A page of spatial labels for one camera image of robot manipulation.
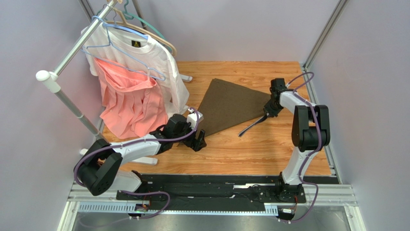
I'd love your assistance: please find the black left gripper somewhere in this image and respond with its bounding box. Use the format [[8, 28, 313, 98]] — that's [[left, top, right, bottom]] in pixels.
[[173, 120, 207, 152]]

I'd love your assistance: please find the silver table knife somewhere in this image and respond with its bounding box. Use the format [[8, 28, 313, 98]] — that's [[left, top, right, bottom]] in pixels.
[[238, 115, 268, 137]]

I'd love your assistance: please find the olive brown cloth napkin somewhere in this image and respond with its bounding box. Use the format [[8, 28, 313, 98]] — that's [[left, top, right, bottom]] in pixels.
[[197, 78, 270, 137]]

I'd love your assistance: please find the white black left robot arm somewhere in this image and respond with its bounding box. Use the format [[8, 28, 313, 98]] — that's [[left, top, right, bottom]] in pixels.
[[74, 108, 206, 196]]

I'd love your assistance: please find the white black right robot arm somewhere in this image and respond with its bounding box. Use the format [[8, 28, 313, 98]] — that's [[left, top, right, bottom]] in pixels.
[[263, 78, 330, 202]]

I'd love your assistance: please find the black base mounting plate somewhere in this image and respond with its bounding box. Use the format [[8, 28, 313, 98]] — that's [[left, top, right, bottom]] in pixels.
[[85, 173, 308, 213]]

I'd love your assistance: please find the pink pleated skirt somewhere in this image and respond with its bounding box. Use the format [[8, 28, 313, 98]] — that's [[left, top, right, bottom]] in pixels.
[[94, 59, 168, 139]]

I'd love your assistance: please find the white t-shirt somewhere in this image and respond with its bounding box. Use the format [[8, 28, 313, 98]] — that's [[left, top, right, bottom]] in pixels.
[[83, 24, 190, 116]]

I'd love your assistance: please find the wooden clothes hanger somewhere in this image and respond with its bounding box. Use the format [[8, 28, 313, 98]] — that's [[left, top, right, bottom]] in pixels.
[[105, 8, 177, 60]]

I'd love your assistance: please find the teal clothes hanger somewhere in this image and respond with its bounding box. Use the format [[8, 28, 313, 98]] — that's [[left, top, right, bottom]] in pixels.
[[113, 0, 177, 57]]

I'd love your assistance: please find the white clothes rack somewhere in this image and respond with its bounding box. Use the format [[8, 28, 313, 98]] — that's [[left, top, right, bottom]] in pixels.
[[35, 0, 193, 166]]

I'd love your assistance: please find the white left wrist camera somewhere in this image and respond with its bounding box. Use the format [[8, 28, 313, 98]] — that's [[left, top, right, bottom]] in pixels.
[[186, 107, 204, 130]]

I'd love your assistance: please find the blue wire hanger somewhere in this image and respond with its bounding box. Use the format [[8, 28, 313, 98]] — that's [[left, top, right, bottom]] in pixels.
[[81, 15, 166, 81]]

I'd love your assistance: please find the aluminium frame rail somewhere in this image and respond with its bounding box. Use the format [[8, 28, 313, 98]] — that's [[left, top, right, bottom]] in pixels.
[[56, 0, 367, 231]]

